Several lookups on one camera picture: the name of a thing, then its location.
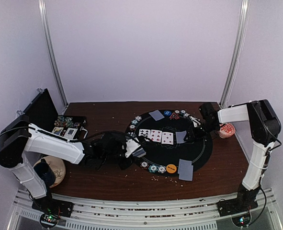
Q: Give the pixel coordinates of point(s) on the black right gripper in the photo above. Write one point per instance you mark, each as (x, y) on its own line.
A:
(193, 135)

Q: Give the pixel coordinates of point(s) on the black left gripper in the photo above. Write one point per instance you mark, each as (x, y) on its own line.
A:
(123, 166)

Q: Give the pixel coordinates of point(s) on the blue playing card deck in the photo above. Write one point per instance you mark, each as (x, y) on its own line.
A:
(139, 153)

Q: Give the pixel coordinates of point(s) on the red triangular all-in marker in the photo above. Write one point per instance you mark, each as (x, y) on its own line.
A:
(174, 116)

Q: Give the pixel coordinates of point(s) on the face-up playing card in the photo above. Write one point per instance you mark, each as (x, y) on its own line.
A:
(144, 133)

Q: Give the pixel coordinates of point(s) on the six of hearts card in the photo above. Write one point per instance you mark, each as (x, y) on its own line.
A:
(155, 135)

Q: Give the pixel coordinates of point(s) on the yellow big blind button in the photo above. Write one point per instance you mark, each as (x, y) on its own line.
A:
(171, 168)

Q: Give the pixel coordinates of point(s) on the five of diamonds card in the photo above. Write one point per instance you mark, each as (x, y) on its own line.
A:
(167, 138)

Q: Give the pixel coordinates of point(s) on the single blue-backed playing card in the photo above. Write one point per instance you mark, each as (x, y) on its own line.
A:
(156, 115)

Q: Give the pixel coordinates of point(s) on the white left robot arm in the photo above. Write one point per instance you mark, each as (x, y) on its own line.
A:
(21, 136)

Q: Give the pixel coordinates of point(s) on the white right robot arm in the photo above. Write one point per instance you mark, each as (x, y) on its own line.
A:
(265, 127)

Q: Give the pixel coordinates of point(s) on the red white patterned bowl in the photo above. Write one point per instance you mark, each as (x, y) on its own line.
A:
(226, 130)

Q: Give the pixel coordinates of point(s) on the round black poker mat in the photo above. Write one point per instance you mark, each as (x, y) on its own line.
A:
(159, 154)

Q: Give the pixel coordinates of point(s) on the white playing card box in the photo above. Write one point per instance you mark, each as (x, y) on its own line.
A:
(70, 133)

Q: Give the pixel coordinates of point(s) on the beige patterned plate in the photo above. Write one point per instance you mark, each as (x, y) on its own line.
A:
(58, 167)

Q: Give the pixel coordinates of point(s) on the chips row in case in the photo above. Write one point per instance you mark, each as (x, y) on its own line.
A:
(64, 121)

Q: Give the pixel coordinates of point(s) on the blue-backed playing card box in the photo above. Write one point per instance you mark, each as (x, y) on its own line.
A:
(57, 130)

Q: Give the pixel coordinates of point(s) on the dark blue mug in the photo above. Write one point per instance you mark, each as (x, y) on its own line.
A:
(45, 172)

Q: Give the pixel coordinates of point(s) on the black poker set case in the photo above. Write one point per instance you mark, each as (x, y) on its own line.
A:
(42, 112)

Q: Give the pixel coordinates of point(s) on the aluminium frame post right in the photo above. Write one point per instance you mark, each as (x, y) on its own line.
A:
(238, 45)

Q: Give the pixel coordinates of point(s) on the aluminium frame post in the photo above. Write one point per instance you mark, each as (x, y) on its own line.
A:
(51, 54)
(238, 45)

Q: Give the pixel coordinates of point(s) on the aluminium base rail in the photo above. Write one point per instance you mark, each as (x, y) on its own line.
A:
(188, 214)

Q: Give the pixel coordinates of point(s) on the aluminium frame post left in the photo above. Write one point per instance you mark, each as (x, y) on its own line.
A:
(51, 54)

